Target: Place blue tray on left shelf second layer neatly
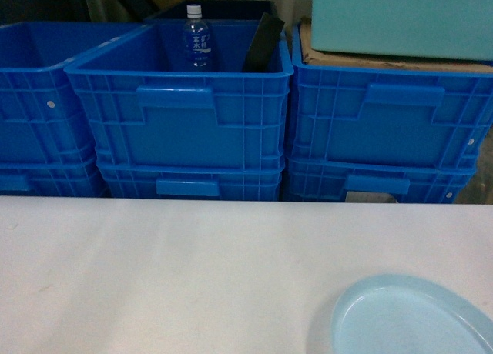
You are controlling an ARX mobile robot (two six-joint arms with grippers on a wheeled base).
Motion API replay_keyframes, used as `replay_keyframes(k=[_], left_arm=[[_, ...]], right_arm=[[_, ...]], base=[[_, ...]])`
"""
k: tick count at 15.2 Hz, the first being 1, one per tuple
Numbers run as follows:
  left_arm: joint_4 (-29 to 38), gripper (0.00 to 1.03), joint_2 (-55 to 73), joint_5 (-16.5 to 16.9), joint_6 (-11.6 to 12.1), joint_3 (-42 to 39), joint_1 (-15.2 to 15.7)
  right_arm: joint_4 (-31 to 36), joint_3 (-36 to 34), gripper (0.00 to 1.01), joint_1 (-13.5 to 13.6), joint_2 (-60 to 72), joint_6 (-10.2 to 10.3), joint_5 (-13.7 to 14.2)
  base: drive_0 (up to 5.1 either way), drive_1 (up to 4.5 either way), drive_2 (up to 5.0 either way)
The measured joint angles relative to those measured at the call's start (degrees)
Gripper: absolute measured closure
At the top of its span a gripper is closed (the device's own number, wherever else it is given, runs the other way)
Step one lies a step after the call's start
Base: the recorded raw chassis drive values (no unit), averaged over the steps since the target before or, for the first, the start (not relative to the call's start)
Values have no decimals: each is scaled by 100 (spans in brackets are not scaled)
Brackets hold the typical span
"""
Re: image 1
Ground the black flat panel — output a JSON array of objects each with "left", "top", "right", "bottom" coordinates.
[{"left": 242, "top": 12, "right": 284, "bottom": 73}]

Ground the brown cardboard sheet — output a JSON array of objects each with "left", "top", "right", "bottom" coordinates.
[{"left": 299, "top": 18, "right": 492, "bottom": 74}]

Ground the light blue oval tray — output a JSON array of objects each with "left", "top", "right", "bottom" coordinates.
[{"left": 330, "top": 274, "right": 492, "bottom": 353}]

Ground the blue crate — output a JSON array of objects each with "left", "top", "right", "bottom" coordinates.
[
  {"left": 96, "top": 153, "right": 285, "bottom": 202},
  {"left": 288, "top": 25, "right": 492, "bottom": 170},
  {"left": 65, "top": 21, "right": 293, "bottom": 172},
  {"left": 1, "top": 22, "right": 137, "bottom": 165},
  {"left": 285, "top": 158, "right": 476, "bottom": 204},
  {"left": 1, "top": 156, "right": 110, "bottom": 198}
]

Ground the blue crate left upper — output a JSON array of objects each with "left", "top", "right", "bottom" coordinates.
[{"left": 1, "top": 22, "right": 137, "bottom": 165}]

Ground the blue crate right lower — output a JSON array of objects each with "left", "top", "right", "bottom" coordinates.
[{"left": 285, "top": 158, "right": 476, "bottom": 204}]

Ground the clear water bottle white cap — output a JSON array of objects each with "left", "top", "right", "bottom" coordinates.
[{"left": 182, "top": 4, "right": 212, "bottom": 72}]

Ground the blue crate centre upper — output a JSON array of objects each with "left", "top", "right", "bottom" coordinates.
[{"left": 65, "top": 21, "right": 293, "bottom": 172}]

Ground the blue crate left lower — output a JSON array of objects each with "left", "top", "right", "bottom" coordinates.
[{"left": 1, "top": 156, "right": 110, "bottom": 198}]

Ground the teal plastic tub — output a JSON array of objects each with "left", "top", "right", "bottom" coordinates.
[{"left": 311, "top": 0, "right": 492, "bottom": 61}]

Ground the blue crate right upper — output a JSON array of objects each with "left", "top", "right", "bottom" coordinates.
[{"left": 288, "top": 25, "right": 492, "bottom": 170}]

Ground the blue crate centre lower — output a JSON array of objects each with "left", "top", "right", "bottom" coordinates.
[{"left": 96, "top": 153, "right": 285, "bottom": 202}]

